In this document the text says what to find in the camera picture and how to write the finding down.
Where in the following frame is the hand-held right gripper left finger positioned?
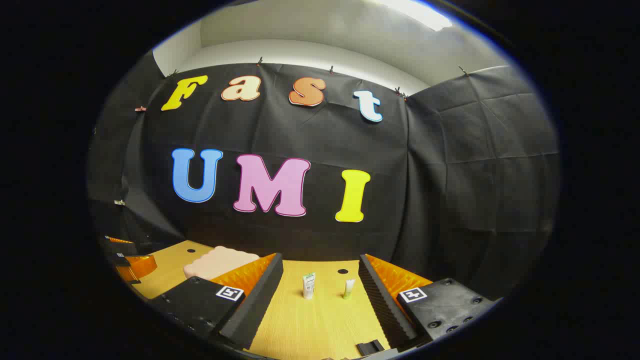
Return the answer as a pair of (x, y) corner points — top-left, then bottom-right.
(147, 252), (284, 351)

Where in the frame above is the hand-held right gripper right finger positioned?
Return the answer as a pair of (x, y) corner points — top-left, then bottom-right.
(358, 253), (501, 351)

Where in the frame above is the black backdrop cloth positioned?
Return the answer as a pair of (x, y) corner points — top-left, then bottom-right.
(86, 50), (561, 301)

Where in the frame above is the pink suitcase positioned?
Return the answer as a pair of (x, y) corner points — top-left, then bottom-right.
(183, 245), (261, 281)

